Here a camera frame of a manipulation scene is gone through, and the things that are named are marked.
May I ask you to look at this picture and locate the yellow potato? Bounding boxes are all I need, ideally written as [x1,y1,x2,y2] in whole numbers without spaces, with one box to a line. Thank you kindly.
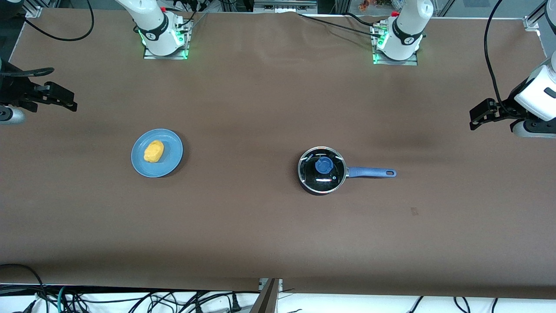
[143,140,165,163]

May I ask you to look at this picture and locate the glass lid blue knob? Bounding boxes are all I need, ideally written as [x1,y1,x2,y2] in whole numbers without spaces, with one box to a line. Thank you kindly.
[298,147,348,193]

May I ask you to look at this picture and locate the blue round plate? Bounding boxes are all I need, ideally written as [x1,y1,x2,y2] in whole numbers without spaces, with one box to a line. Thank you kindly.
[131,128,184,178]

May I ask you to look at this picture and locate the silver metal device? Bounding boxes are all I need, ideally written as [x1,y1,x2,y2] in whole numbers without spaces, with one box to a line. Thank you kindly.
[254,0,318,13]

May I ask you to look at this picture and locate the brown table cover sheet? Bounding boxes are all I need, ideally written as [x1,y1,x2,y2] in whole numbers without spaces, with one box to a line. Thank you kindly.
[0,8,556,300]

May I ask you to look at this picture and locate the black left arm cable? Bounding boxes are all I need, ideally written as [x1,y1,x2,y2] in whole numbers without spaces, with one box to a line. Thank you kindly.
[484,0,509,114]

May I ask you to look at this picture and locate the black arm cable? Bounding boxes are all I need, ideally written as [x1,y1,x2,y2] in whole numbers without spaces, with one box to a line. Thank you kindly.
[0,0,95,79]
[484,0,509,114]

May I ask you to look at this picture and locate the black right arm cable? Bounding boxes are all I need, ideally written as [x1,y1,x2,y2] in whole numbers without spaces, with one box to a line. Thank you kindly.
[0,0,95,79]

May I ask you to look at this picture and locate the aluminium frame corner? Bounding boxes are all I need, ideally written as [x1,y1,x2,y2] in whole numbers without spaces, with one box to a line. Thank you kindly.
[24,0,44,18]
[523,0,556,32]

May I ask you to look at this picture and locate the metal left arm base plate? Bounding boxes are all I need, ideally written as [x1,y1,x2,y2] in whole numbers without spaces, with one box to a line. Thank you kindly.
[372,22,418,66]

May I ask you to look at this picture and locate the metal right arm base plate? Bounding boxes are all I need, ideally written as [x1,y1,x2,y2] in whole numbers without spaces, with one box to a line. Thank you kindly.
[143,20,191,60]

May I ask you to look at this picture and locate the black pot blue handle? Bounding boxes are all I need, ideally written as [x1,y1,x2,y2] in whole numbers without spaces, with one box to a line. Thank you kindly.
[298,147,397,196]

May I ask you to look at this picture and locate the short black cable on cloth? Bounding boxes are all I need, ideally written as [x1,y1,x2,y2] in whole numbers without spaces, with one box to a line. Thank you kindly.
[343,12,384,27]

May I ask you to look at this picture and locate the long black cable on cloth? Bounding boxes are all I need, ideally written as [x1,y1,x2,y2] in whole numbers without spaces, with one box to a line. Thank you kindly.
[298,12,385,37]

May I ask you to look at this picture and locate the thick black floor cable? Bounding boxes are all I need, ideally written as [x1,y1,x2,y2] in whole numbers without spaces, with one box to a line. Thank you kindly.
[0,263,46,313]

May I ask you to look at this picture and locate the aluminium profile post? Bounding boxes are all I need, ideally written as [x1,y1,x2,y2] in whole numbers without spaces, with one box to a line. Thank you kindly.
[249,278,283,313]

